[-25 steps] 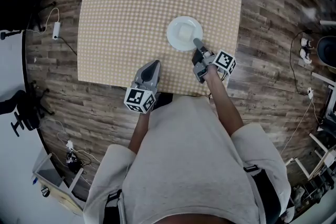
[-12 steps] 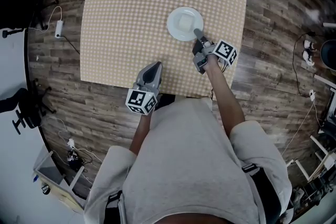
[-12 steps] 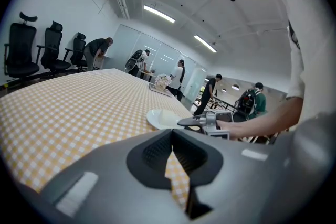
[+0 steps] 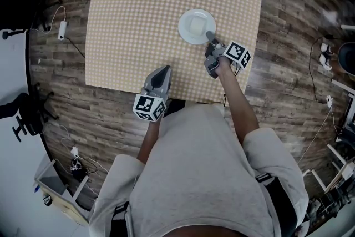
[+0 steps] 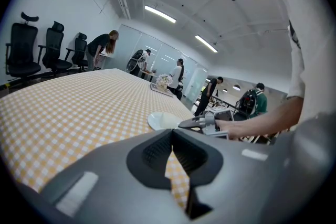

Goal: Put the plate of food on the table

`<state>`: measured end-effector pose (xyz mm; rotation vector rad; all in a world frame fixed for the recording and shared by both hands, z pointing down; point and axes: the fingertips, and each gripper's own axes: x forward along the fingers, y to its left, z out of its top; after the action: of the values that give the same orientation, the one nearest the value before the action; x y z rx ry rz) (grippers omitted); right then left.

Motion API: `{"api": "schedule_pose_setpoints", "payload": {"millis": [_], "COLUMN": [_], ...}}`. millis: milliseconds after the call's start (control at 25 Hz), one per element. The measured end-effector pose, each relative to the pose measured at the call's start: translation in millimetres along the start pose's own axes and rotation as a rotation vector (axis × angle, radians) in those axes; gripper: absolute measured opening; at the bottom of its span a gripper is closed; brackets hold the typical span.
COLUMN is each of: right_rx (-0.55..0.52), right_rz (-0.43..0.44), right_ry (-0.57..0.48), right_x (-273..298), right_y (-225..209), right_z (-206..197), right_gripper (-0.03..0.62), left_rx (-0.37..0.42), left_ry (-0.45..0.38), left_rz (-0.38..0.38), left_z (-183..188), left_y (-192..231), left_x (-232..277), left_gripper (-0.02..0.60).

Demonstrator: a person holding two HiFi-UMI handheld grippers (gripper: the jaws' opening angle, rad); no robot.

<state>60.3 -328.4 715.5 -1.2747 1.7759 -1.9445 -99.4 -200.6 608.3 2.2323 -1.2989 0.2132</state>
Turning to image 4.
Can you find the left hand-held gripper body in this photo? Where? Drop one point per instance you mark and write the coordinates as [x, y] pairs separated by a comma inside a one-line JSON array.
[[148, 106]]

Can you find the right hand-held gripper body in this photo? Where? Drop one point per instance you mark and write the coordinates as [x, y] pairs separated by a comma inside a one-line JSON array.
[[237, 54]]

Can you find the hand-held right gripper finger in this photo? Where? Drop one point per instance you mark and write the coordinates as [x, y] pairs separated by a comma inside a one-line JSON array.
[[212, 38]]

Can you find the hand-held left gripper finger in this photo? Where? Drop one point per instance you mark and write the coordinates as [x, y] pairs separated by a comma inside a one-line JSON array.
[[152, 81], [166, 80]]

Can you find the white round plate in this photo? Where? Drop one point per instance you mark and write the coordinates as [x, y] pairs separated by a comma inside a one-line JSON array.
[[184, 30]]

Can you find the person's left forearm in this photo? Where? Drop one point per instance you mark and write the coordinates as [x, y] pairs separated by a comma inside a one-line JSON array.
[[149, 141]]

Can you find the person's right forearm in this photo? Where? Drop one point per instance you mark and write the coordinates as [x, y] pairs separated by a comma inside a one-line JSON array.
[[235, 102]]

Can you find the table with checkered cloth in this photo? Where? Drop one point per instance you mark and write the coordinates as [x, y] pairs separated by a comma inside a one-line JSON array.
[[138, 22]]

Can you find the person's grey shirt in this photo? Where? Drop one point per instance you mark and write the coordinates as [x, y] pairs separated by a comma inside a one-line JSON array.
[[194, 175]]

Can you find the white power strip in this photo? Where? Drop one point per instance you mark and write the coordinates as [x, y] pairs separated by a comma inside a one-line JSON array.
[[62, 31], [74, 151], [329, 101]]

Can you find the black adapter cluster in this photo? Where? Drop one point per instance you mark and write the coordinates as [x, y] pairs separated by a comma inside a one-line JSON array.
[[79, 169]]

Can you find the black office chair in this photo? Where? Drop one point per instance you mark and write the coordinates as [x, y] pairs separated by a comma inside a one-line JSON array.
[[27, 116], [25, 8]]

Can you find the white side desk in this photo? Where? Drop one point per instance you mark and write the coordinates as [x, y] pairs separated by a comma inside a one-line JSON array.
[[52, 183]]

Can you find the white table frame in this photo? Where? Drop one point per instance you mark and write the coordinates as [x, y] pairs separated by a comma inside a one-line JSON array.
[[336, 153], [341, 83]]

